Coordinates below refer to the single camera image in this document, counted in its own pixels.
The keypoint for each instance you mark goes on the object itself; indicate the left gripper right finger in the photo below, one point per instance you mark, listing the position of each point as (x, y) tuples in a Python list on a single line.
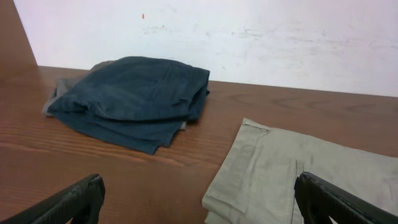
[(321, 202)]

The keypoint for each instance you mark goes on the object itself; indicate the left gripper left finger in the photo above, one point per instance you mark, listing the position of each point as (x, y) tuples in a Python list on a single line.
[(80, 203)]

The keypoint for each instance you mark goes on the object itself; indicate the folded navy blue shorts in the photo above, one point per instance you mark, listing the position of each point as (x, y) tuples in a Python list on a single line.
[(135, 102)]

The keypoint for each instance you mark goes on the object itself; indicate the khaki green shorts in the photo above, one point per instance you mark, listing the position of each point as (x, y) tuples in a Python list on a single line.
[(255, 183)]

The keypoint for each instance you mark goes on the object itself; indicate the folded grey shorts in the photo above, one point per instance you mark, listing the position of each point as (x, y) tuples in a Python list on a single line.
[(63, 85)]

